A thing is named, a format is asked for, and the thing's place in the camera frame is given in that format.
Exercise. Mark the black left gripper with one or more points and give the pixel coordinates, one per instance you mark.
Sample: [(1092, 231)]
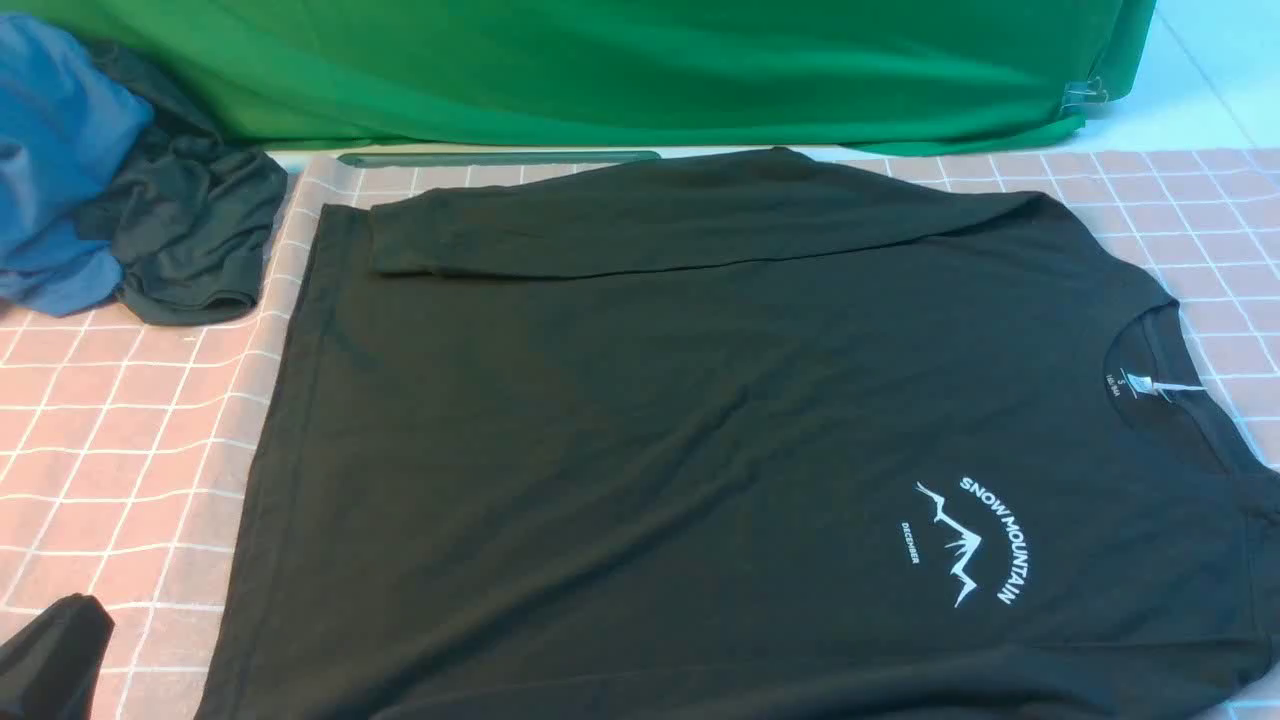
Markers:
[(50, 667)]

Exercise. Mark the dark gray long-sleeved shirt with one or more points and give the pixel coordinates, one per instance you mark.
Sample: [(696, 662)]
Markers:
[(748, 436)]

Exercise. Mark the pink checkered tablecloth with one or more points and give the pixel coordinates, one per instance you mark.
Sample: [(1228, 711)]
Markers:
[(126, 446)]

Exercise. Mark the dark crumpled garment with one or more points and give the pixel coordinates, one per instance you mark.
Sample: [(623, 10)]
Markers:
[(189, 213)]

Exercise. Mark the blue garment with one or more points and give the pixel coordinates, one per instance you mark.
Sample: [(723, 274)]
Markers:
[(65, 130)]

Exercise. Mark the green ruler strip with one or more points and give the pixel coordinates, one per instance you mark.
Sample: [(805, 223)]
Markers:
[(378, 160)]

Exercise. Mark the green backdrop cloth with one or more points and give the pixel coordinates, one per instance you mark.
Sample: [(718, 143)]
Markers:
[(902, 78)]

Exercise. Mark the clear binder clip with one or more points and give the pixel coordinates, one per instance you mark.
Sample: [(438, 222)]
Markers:
[(1080, 95)]

